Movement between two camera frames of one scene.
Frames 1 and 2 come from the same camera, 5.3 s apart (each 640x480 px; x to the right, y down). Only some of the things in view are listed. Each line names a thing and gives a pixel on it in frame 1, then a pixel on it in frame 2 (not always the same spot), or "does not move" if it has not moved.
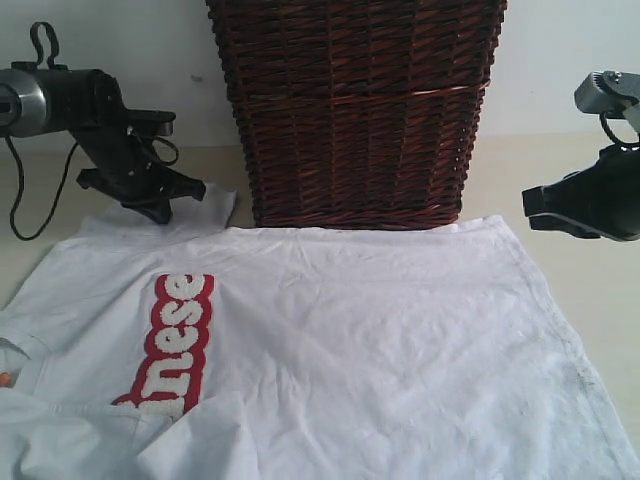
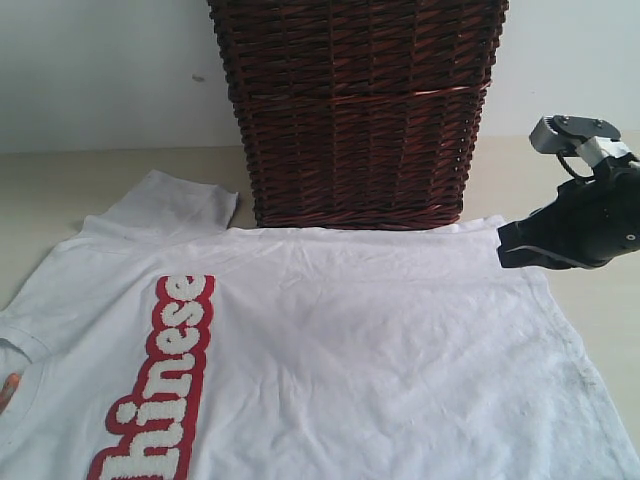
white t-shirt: x=204 y=350 does not move
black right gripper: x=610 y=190 to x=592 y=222
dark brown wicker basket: x=360 y=114 does not move
